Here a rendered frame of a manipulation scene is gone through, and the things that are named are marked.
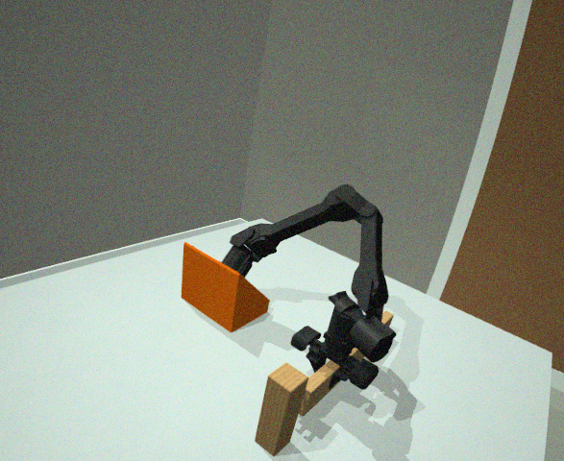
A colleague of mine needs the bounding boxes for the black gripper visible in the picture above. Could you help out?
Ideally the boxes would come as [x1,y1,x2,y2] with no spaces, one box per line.
[291,326,379,389]

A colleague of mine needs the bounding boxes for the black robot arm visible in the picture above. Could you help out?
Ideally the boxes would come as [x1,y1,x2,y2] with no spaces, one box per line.
[222,184,396,362]

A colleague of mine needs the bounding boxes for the wooden post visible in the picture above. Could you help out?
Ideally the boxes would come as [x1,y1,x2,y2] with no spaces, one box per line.
[255,362,309,456]

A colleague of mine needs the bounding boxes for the wooden rail with steel hooks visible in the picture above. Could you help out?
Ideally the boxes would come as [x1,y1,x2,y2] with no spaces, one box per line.
[299,310,393,416]

